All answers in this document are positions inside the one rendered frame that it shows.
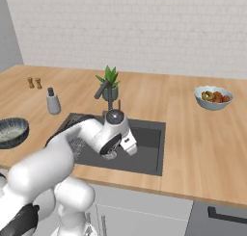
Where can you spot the white scalloped bowl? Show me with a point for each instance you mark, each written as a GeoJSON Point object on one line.
{"type": "Point", "coordinates": [212, 104]}

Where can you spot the dark patterned bowl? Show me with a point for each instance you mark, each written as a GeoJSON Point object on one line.
{"type": "Point", "coordinates": [13, 132]}

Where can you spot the white false drawer front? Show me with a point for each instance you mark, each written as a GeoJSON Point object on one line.
{"type": "Point", "coordinates": [144, 199]}

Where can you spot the dark grey sink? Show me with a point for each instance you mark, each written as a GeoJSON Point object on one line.
{"type": "Point", "coordinates": [144, 150]}

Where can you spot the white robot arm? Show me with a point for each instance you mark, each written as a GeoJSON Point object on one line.
{"type": "Point", "coordinates": [41, 169]}

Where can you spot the white cupboard door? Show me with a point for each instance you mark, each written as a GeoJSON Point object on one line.
{"type": "Point", "coordinates": [144, 225]}

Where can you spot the red and green fruit pieces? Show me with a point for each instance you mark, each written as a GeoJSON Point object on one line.
{"type": "Point", "coordinates": [217, 97]}

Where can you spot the grey dishwasher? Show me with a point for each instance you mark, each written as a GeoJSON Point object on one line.
{"type": "Point", "coordinates": [215, 228]}

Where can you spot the wooden shaker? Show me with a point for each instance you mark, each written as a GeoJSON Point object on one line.
{"type": "Point", "coordinates": [31, 83]}
{"type": "Point", "coordinates": [39, 83]}

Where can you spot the dark grey tap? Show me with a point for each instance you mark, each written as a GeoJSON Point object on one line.
{"type": "Point", "coordinates": [109, 100]}

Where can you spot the green plant in grey pot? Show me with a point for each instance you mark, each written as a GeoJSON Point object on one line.
{"type": "Point", "coordinates": [111, 82]}

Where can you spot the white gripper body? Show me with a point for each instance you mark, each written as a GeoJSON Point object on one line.
{"type": "Point", "coordinates": [131, 148]}

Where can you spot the grey soap dispenser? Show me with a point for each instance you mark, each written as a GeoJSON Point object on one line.
{"type": "Point", "coordinates": [53, 103]}

